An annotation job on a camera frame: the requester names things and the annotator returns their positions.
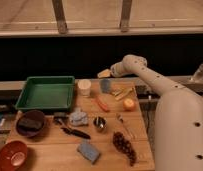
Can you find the green plastic tray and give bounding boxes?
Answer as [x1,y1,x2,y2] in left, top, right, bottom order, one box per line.
[16,76,75,111]

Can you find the left metal frame post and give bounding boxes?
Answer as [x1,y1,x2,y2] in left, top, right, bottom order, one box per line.
[52,0,67,34]

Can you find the yellow french fries toy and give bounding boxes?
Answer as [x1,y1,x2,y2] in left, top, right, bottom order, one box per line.
[112,87,133,101]

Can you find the light blue crumpled cloth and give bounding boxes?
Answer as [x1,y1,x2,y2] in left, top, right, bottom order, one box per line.
[69,107,88,127]

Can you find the blue sponge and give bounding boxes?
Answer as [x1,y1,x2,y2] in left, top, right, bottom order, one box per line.
[77,141,100,164]

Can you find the small metal cup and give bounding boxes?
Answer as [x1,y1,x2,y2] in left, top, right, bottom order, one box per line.
[93,116,106,132]

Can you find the metal frame post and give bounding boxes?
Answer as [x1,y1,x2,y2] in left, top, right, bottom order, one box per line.
[52,0,67,34]
[119,0,132,32]

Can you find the dark grapes bunch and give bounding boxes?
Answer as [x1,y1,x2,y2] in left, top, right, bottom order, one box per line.
[112,132,137,166]

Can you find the dark sponge in bowl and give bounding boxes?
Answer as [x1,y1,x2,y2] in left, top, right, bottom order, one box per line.
[18,118,42,131]

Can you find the red bowl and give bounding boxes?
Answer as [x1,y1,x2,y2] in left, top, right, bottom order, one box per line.
[0,141,28,171]

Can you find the orange fruit toy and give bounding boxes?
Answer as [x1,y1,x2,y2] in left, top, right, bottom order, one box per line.
[123,98,136,111]

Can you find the right metal frame post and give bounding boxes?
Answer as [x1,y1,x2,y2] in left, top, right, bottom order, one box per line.
[119,0,132,32]

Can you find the dark purple bowl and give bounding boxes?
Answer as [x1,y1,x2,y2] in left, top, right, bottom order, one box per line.
[16,110,46,137]

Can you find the white plastic cup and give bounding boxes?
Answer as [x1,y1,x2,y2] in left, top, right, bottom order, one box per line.
[77,79,91,97]

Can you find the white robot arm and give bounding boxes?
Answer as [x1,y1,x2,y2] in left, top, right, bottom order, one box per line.
[97,54,203,171]

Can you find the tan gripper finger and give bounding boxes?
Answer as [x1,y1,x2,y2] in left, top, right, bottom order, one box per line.
[97,69,111,78]

